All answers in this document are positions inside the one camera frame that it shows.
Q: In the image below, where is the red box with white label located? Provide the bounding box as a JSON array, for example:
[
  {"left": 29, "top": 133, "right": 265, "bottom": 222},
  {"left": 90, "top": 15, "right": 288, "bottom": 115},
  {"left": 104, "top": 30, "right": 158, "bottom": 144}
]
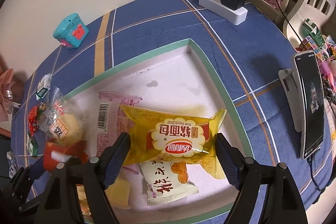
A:
[{"left": 43, "top": 139, "right": 88, "bottom": 170}]

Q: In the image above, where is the white phone stand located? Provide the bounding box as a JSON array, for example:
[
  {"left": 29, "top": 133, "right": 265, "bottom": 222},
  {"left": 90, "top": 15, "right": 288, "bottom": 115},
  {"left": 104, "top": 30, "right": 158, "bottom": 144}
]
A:
[{"left": 278, "top": 68, "right": 306, "bottom": 132}]

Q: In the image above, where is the yellow bread packet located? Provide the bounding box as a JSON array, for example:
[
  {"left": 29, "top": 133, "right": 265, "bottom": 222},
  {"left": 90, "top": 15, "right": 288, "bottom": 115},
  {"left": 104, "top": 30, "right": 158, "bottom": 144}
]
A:
[{"left": 119, "top": 104, "right": 227, "bottom": 179}]

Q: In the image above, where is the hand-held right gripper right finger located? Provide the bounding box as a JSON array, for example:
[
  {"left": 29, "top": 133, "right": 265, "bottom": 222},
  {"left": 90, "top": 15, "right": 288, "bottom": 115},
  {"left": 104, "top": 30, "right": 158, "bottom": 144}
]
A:
[{"left": 215, "top": 133, "right": 309, "bottom": 224}]

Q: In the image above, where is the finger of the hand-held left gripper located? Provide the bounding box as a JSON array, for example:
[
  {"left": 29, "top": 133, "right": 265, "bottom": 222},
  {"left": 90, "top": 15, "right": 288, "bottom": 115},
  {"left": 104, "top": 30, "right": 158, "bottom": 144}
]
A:
[{"left": 10, "top": 160, "right": 50, "bottom": 189}]

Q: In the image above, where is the white power strip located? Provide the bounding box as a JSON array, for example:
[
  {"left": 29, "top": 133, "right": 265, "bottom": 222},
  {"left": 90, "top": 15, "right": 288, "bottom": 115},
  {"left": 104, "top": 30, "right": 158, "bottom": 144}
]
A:
[{"left": 199, "top": 0, "right": 248, "bottom": 25}]

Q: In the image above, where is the blue plaid cloth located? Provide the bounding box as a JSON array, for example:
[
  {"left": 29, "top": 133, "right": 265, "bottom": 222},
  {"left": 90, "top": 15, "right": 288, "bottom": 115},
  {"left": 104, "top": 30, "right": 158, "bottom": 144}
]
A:
[{"left": 9, "top": 0, "right": 336, "bottom": 224}]

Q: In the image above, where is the green and white snack packet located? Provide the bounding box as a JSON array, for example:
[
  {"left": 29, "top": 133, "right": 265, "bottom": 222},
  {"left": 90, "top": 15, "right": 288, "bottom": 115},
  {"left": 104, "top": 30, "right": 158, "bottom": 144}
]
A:
[{"left": 36, "top": 73, "right": 53, "bottom": 101}]

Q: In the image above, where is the red triangular snack packet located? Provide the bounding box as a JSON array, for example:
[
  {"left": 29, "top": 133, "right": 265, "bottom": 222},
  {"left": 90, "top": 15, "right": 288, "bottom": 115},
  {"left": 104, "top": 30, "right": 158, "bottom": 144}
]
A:
[{"left": 28, "top": 105, "right": 49, "bottom": 134}]

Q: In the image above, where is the white tray with green rim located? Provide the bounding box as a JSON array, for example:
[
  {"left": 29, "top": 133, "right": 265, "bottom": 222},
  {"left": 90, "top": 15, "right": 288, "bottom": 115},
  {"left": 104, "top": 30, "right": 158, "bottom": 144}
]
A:
[{"left": 46, "top": 38, "right": 254, "bottom": 224}]

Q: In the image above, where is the blue and white packet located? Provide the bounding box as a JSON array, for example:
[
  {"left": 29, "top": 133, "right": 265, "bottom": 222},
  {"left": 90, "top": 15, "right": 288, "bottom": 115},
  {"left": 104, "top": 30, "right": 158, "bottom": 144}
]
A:
[{"left": 7, "top": 151, "right": 20, "bottom": 178}]

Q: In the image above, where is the blue phone cable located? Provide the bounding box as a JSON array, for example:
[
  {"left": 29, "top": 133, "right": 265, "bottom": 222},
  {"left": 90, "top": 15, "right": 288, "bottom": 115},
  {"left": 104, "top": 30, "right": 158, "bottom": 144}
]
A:
[{"left": 308, "top": 157, "right": 322, "bottom": 191}]

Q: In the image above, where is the clear packet with round cake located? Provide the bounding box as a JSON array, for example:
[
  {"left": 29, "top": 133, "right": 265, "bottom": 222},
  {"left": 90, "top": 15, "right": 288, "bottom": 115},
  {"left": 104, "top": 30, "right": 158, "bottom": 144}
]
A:
[{"left": 39, "top": 87, "right": 84, "bottom": 147}]

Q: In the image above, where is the black smartphone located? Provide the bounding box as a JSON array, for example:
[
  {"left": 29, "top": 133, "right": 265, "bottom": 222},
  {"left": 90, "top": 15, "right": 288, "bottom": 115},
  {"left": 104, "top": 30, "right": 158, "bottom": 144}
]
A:
[{"left": 293, "top": 50, "right": 326, "bottom": 160}]

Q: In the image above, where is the teal toy box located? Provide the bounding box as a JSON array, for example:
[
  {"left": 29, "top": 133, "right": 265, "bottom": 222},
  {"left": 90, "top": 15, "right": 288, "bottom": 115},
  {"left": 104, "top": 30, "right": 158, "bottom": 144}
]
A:
[{"left": 53, "top": 13, "right": 88, "bottom": 49}]

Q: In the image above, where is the beige cracker packet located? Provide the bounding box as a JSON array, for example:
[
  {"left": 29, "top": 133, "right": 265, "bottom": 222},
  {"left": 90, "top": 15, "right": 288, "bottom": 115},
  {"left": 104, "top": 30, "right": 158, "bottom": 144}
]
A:
[{"left": 77, "top": 177, "right": 131, "bottom": 216}]

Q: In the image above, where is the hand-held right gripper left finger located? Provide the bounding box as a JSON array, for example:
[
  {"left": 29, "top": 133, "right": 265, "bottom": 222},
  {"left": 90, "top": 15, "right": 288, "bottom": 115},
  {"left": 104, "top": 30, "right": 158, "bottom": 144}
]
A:
[{"left": 34, "top": 132, "right": 132, "bottom": 224}]

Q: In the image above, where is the small green clear snack packet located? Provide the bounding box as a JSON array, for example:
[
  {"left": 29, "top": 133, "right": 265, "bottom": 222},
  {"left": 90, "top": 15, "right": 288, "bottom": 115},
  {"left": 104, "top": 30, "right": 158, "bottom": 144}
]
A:
[{"left": 37, "top": 103, "right": 51, "bottom": 119}]

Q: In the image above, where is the pink paper flower bouquet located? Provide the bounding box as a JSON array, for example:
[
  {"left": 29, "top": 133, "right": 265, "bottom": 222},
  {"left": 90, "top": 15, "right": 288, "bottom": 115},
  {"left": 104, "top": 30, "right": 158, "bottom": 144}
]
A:
[{"left": 0, "top": 68, "right": 24, "bottom": 122}]

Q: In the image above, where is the pink snack packet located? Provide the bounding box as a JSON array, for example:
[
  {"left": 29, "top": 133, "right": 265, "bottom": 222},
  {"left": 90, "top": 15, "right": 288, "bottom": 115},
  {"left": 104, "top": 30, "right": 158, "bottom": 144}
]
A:
[{"left": 97, "top": 91, "right": 143, "bottom": 174}]

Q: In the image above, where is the cream packet with orange print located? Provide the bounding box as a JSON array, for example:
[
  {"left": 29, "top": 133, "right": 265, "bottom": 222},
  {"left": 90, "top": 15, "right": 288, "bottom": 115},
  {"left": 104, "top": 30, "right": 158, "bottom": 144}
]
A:
[{"left": 139, "top": 161, "right": 199, "bottom": 206}]

